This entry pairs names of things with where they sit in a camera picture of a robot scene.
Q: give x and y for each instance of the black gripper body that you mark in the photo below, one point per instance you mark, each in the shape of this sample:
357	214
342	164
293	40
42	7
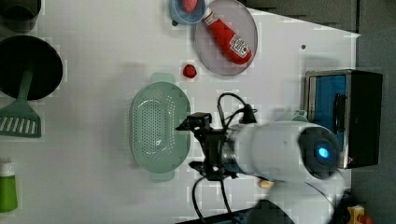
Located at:
217	149

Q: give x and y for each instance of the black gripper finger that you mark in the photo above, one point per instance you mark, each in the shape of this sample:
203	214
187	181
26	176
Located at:
197	120
208	171

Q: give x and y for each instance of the mint green strainer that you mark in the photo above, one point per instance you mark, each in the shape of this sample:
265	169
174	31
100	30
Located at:
156	112

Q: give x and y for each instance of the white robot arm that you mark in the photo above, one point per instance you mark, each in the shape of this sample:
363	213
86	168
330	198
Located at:
300	158

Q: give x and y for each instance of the red toy strawberry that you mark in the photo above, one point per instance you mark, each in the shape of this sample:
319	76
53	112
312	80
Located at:
189	71

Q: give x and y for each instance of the beige small toy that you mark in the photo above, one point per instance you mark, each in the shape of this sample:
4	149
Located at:
265	184

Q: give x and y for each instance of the grey round plate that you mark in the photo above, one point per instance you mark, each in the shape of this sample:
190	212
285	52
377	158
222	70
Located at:
238	18

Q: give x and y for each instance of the red ketchup bottle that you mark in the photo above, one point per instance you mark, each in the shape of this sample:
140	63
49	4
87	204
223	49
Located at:
234	47

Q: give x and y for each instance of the mint green mug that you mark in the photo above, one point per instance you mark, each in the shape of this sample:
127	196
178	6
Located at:
297	115

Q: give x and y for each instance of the blue cup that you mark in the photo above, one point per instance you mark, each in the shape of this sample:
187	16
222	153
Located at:
180	16

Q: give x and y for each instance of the strawberry in blue cup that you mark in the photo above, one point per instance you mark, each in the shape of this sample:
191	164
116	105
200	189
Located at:
189	5

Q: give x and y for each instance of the silver toaster oven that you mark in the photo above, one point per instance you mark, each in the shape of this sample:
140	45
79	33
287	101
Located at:
348	103

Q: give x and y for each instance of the yellow red object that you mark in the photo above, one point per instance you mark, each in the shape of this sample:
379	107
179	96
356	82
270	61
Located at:
358	216

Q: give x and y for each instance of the green slotted spatula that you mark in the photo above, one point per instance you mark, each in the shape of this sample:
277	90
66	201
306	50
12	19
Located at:
18	118

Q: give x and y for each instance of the black round pan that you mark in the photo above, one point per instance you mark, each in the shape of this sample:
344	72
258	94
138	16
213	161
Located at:
16	53

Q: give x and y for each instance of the green bottle white cap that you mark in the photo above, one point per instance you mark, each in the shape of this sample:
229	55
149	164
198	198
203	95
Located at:
8	191

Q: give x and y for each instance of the dark grey pot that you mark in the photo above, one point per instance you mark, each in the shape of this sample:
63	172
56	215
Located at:
20	15

